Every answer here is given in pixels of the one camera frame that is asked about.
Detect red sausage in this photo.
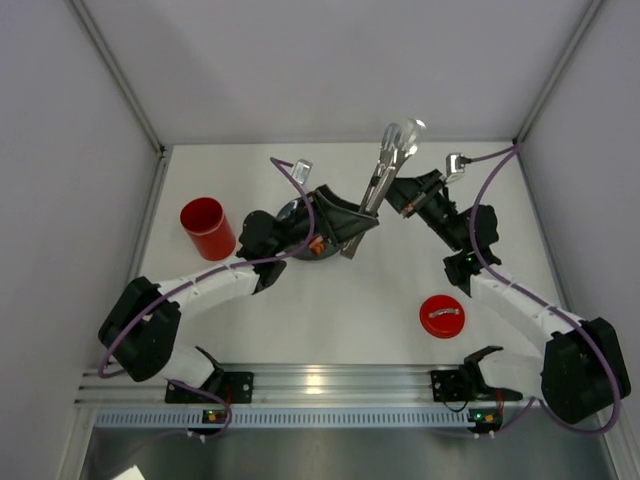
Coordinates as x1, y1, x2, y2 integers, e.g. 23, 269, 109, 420
309, 240, 326, 254

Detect metal serving tongs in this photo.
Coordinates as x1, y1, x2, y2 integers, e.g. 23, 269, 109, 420
340, 117, 428, 260

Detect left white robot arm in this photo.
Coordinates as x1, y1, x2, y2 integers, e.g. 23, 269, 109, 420
98, 185, 379, 388

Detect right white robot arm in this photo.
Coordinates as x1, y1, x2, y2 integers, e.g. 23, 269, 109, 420
385, 170, 631, 429

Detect blue ceramic plate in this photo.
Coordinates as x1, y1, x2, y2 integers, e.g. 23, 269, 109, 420
276, 198, 340, 262

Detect red cylindrical container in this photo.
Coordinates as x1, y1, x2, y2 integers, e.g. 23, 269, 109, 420
180, 197, 236, 262

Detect red round lid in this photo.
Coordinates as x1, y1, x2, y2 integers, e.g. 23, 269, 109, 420
419, 295, 466, 339

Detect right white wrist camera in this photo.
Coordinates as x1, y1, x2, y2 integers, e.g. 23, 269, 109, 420
445, 153, 467, 184

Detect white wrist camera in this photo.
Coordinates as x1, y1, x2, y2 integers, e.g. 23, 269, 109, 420
290, 159, 313, 185
445, 153, 467, 184

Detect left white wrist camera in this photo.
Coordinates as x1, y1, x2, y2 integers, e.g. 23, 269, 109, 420
290, 159, 313, 185

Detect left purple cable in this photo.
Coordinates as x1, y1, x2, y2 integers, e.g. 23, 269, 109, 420
97, 157, 316, 380

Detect aluminium mounting rail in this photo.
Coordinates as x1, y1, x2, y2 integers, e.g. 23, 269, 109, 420
74, 363, 526, 406

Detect left black base bracket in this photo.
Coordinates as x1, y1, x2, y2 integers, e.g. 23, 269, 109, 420
164, 371, 254, 404

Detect black base bracket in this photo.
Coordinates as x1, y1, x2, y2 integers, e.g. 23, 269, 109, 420
430, 369, 475, 403
164, 371, 254, 404

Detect right black base bracket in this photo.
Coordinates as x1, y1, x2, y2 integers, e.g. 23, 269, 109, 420
430, 369, 475, 403

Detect grey slotted cable duct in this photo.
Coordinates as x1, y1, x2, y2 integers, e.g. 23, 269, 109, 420
95, 407, 479, 429

